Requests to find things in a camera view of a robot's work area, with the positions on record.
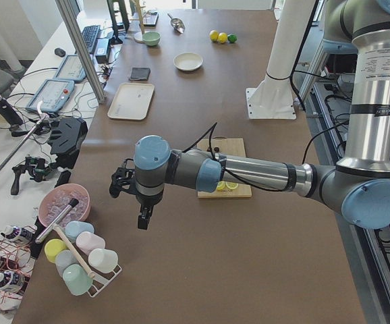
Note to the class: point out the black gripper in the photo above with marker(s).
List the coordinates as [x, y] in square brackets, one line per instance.
[146, 202]

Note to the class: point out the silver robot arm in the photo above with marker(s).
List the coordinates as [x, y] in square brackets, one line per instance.
[357, 187]

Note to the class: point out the cream rectangular tray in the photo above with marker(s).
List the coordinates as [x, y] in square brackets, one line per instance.
[131, 101]

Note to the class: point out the white plastic cup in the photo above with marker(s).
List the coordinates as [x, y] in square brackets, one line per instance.
[103, 260]

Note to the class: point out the pink plastic cup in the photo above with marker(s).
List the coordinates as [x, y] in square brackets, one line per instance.
[87, 242]

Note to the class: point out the blue plastic cup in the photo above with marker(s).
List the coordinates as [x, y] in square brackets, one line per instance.
[74, 228]

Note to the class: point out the steel muddler black tip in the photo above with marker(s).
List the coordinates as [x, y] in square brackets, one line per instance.
[41, 237]

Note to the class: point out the lemon slice left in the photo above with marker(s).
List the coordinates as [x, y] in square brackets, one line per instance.
[220, 186]

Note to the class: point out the lemon slice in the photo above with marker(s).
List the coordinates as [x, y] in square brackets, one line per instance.
[231, 185]
[220, 186]

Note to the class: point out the grey plastic cup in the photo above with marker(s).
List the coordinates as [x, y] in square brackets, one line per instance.
[63, 260]

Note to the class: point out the mint plastic cup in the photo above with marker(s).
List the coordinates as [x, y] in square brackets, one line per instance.
[77, 280]

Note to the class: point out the pink bowl with ice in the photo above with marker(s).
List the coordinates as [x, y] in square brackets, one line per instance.
[55, 201]

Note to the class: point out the lemon slice right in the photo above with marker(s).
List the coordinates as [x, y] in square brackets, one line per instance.
[231, 185]

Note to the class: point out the yellow plastic cup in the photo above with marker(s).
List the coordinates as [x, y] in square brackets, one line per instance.
[53, 247]

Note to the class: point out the wooden cutting board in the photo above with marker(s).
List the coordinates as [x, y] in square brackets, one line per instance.
[230, 147]

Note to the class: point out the black perforated device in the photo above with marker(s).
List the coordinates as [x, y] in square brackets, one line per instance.
[67, 135]

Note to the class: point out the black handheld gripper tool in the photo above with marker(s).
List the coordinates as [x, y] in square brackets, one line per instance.
[37, 167]

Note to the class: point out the small bottle one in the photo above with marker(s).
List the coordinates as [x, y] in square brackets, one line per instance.
[17, 235]

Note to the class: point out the dark grey folded cloth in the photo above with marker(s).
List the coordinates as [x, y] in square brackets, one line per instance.
[139, 74]

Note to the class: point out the small bottle three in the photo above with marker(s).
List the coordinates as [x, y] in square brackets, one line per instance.
[11, 282]

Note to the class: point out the near blue teach pendant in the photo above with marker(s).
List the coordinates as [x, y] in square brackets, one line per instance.
[54, 93]

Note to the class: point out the blue teach pendant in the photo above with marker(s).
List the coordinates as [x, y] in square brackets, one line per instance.
[54, 93]
[71, 69]

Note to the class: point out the white round plate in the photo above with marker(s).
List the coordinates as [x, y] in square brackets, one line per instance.
[188, 62]

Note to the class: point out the far blue teach pendant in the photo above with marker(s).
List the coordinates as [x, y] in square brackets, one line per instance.
[71, 69]

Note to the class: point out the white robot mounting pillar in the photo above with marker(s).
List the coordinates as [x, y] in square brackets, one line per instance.
[273, 97]

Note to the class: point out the black power adapter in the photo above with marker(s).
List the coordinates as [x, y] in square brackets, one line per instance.
[102, 51]

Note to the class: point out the mint green bowl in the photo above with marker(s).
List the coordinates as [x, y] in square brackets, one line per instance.
[151, 38]

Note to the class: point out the wooden glass stand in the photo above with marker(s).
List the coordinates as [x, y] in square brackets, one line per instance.
[139, 36]

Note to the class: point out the black computer mouse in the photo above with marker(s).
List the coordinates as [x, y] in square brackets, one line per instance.
[59, 52]

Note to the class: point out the black keyboard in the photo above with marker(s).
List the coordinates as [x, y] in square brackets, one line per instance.
[90, 34]

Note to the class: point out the yellow lemon far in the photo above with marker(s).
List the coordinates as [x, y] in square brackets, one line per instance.
[214, 36]

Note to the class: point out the yellow lemon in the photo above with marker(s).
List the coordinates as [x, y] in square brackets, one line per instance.
[214, 36]
[222, 38]

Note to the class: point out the steel scoop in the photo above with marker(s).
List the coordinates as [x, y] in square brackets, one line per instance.
[177, 24]

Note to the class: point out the yellow lemon near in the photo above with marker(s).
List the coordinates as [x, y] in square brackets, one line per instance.
[222, 38]

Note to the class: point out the green lime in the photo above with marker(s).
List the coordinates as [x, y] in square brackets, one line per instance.
[232, 38]

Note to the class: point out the white wire cup rack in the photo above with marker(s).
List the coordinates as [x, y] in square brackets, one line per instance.
[101, 280]

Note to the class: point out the aluminium frame post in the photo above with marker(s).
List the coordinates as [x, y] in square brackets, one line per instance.
[70, 21]

